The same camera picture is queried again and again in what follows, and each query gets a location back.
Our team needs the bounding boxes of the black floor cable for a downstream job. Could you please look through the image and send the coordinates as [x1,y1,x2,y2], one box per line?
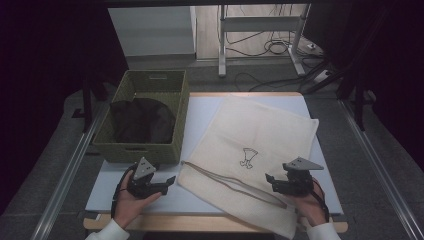
[234,68,331,93]

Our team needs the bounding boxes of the cream mesh laundry bag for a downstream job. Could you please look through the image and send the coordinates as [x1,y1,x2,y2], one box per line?
[176,94,320,240]

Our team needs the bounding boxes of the tangled black cables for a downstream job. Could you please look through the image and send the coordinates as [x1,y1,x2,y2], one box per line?
[224,4,326,58]

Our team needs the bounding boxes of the dark cloth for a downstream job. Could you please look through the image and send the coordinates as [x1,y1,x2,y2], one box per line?
[109,97,177,145]

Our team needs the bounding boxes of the person's right hand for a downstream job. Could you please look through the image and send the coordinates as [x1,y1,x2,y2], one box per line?
[289,179,329,228]

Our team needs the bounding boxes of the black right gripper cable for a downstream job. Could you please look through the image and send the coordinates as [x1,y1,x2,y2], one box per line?
[311,178,331,223]

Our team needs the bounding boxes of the green woven basket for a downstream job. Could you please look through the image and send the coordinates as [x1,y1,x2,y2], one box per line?
[92,69,190,165]

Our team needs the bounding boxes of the white table mat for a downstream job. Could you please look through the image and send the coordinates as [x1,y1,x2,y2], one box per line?
[85,95,344,216]

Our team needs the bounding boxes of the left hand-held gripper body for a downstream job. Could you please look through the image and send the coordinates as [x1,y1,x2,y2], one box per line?
[125,156,159,200]

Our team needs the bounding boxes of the black stand leg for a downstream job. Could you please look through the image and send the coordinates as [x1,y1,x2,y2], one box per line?
[71,78,111,133]
[351,74,369,132]

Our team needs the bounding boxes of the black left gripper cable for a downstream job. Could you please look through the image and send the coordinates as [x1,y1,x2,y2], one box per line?
[110,164,138,219]

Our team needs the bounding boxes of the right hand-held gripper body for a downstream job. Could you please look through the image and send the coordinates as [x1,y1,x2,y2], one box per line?
[282,156,325,197]

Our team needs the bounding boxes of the metal floor rail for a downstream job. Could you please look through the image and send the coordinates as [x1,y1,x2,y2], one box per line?
[30,99,112,240]
[337,99,424,240]

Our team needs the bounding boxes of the white power strip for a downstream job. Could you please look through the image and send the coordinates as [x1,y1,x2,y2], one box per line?
[312,69,334,85]

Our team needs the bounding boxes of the white cabinet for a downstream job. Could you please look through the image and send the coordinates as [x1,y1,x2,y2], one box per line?
[107,5,198,58]

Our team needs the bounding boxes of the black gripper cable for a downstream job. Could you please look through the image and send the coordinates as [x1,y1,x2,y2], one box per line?
[110,164,138,219]
[311,178,331,223]

